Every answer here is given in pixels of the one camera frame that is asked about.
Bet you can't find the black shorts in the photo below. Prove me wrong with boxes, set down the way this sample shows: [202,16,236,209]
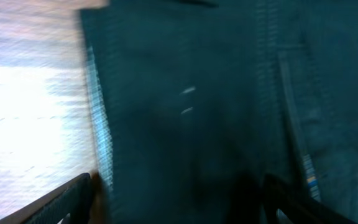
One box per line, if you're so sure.
[79,0,358,223]

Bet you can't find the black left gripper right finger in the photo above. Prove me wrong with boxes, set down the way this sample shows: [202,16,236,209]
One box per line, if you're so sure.
[263,174,356,224]

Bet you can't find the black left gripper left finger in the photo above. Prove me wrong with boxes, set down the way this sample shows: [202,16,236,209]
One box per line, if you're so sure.
[0,173,93,224]

